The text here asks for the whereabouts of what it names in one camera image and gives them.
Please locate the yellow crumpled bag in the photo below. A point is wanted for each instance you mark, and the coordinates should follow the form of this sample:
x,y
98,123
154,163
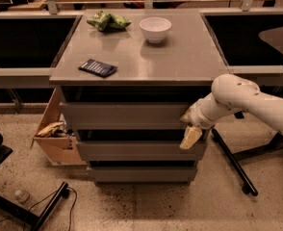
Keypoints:
x,y
50,129

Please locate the clear plastic bottle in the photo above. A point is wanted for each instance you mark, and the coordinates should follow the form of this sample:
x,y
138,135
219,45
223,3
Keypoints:
x,y
22,196

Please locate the green snack bag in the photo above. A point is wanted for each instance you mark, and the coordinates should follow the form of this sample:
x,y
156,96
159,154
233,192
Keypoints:
x,y
105,21

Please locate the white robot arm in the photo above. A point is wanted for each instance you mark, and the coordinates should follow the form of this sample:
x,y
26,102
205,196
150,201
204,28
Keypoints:
x,y
230,94

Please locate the wooden side box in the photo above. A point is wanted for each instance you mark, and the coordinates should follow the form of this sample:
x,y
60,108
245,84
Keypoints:
x,y
58,150

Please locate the grey middle drawer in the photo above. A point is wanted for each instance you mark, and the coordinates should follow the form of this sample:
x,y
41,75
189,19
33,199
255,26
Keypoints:
x,y
138,151

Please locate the grey drawer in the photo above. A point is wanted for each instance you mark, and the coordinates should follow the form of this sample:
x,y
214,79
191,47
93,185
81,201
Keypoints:
x,y
138,151
141,174
116,116

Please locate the grey top drawer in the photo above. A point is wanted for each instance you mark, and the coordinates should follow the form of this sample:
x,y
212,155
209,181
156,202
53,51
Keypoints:
x,y
116,116

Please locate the dark blue snack packet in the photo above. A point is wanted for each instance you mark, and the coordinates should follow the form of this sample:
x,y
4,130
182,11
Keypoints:
x,y
98,68

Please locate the white bowl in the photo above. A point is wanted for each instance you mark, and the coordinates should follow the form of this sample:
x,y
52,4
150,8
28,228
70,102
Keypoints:
x,y
155,29

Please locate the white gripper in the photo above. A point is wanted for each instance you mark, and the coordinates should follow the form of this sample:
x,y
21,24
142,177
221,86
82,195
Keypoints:
x,y
199,116

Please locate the grey bottom drawer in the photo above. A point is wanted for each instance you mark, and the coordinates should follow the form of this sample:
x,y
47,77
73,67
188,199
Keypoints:
x,y
141,174

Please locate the grey drawer cabinet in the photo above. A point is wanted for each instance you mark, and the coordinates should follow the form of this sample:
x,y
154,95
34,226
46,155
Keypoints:
x,y
179,69

